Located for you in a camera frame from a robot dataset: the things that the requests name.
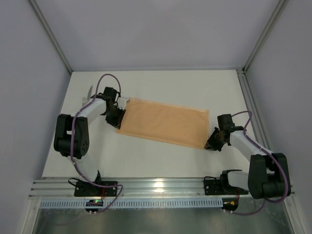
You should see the peach satin cloth napkin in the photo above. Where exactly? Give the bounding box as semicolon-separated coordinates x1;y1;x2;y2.
117;97;209;149

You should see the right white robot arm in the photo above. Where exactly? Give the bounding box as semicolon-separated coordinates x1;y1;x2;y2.
204;114;291;203

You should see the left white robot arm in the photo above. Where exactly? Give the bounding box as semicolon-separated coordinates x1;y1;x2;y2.
54;87;126;196

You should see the right controller board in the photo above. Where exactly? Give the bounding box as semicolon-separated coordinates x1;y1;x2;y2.
221;197;239;213

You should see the controller board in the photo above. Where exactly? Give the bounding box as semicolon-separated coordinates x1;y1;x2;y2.
221;197;239;213
85;199;103;215

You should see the left controller board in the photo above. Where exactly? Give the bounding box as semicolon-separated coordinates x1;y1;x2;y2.
85;199;103;215

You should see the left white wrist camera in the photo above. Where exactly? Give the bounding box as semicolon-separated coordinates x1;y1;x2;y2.
117;97;130;110

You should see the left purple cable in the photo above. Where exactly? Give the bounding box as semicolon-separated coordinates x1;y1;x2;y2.
70;74;124;220

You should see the purple cable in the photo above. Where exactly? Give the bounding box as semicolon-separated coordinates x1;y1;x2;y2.
231;111;292;215
70;74;124;220

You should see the pink handled table knife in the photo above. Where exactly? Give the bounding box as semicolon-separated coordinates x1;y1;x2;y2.
87;85;93;100

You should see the right side aluminium rail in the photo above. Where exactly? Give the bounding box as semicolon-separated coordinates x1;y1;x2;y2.
236;68;271;150

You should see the aluminium rail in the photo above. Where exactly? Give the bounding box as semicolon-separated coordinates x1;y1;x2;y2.
236;68;271;150
28;176;296;199

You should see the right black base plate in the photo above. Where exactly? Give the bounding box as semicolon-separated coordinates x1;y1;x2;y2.
203;176;249;195

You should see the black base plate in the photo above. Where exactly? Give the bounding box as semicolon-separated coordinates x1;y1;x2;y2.
74;180;117;197
203;176;249;195

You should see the front aluminium rail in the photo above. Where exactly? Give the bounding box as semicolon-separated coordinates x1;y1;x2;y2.
28;176;296;199

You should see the slotted cable duct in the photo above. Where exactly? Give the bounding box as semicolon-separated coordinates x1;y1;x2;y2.
39;197;222;209

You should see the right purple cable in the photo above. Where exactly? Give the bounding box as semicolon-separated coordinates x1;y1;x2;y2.
231;111;292;215

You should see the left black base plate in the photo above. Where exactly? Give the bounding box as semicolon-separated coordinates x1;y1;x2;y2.
74;180;117;197

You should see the left aluminium frame post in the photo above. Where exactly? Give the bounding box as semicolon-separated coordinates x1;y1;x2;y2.
27;0;73;75

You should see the aluminium frame post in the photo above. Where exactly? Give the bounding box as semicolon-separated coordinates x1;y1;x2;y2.
27;0;73;75
242;0;289;73

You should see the right aluminium frame post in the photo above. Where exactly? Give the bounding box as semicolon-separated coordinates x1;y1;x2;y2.
242;0;289;73

